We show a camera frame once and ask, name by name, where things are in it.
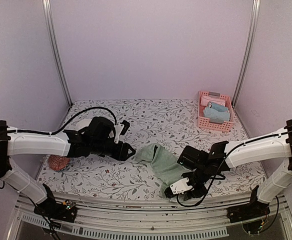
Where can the pink rolled towel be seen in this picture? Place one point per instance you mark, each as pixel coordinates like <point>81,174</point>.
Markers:
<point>205,99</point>

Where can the blue patterned rolled towel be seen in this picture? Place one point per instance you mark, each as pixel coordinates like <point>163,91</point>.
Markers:
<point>217,107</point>

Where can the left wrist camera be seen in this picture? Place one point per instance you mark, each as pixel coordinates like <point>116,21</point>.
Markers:
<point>119,130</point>

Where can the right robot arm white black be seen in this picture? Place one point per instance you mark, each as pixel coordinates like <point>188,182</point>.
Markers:
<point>275,145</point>

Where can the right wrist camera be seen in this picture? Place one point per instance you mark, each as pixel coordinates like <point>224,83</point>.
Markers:
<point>179,187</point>

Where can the right aluminium frame post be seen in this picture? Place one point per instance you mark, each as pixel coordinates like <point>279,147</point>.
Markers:
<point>247,52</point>

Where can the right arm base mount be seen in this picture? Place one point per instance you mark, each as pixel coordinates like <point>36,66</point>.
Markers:
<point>247,211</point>

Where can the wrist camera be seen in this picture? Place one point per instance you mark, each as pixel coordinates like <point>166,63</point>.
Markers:
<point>119,130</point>
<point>179,187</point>

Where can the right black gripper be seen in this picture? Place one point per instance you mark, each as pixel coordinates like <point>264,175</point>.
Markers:
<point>202,192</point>

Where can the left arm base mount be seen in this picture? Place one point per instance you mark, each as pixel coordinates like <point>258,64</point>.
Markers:
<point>65,211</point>

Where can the front aluminium rail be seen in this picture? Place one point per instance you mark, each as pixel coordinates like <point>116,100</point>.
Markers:
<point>116,219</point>

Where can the light blue towel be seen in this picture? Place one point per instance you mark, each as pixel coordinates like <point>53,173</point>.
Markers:
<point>215,115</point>

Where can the green towel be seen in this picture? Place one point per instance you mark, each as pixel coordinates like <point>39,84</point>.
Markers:
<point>163,163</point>

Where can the white bowl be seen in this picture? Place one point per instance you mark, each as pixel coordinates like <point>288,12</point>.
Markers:
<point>82,124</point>

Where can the pink plastic basket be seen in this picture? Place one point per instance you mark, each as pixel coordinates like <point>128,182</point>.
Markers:
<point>207,123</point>

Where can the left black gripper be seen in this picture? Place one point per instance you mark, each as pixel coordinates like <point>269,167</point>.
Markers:
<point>121,154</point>

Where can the left aluminium frame post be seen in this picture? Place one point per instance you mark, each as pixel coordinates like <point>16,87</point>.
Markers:
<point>55,50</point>

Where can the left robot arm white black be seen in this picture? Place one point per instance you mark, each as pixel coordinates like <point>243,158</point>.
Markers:
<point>14,141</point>

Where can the aluminium frame post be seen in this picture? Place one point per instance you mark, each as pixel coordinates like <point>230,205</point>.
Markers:
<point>55,50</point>
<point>247,52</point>

